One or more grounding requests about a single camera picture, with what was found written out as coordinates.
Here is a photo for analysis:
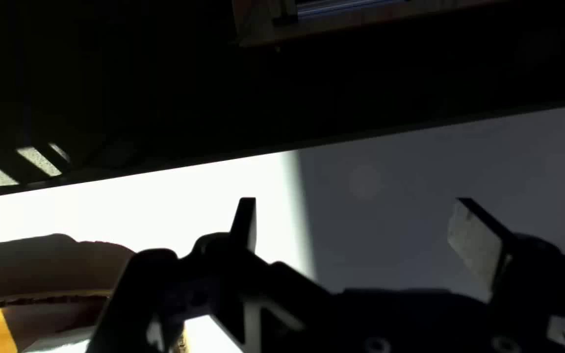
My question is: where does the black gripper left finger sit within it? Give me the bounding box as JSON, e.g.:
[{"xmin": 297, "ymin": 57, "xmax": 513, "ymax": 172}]
[{"xmin": 85, "ymin": 196, "xmax": 338, "ymax": 353}]

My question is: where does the black white striped tape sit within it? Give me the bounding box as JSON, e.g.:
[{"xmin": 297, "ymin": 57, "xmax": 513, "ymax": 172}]
[{"xmin": 0, "ymin": 141, "xmax": 73, "ymax": 196}]

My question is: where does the brown cardboard box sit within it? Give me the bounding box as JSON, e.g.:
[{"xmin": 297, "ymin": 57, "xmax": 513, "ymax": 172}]
[{"xmin": 0, "ymin": 233, "xmax": 138, "ymax": 353}]

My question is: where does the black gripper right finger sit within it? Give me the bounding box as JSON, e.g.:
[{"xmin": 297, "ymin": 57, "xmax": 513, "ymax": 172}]
[{"xmin": 446, "ymin": 196, "xmax": 565, "ymax": 353}]

